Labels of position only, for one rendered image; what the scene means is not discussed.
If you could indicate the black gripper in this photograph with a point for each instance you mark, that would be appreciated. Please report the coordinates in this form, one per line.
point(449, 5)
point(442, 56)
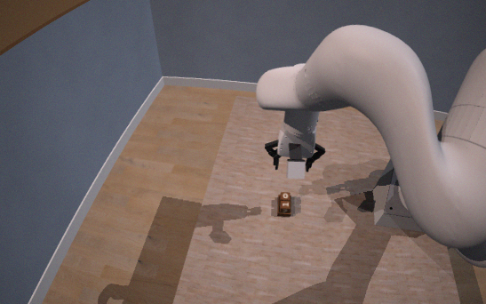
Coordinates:
point(306, 141)

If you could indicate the brown number cube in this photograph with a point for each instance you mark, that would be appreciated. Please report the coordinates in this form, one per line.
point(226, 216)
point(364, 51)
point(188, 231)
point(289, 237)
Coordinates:
point(285, 196)
point(285, 206)

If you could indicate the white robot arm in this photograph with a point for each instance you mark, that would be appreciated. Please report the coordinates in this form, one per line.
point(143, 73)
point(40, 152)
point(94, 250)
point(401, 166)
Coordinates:
point(442, 178)

